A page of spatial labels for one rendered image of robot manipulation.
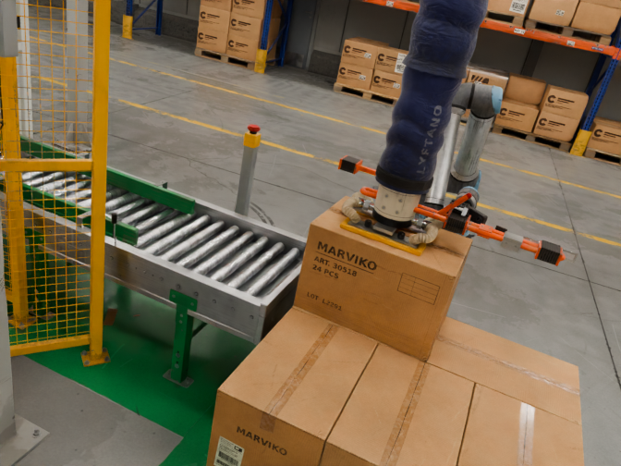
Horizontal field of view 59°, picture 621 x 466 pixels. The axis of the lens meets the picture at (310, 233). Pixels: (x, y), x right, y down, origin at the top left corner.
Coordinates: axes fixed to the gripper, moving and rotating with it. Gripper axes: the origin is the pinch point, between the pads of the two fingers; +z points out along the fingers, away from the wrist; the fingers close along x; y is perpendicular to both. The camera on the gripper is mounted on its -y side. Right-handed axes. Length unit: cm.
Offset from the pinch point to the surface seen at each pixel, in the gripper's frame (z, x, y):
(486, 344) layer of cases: -9, -53, -26
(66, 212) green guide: 25, -49, 174
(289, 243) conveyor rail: -29, -52, 79
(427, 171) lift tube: 5.9, 17.4, 17.6
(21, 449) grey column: 99, -106, 123
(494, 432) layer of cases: 44, -53, -35
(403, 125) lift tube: 10.0, 32.5, 30.3
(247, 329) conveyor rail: 35, -62, 67
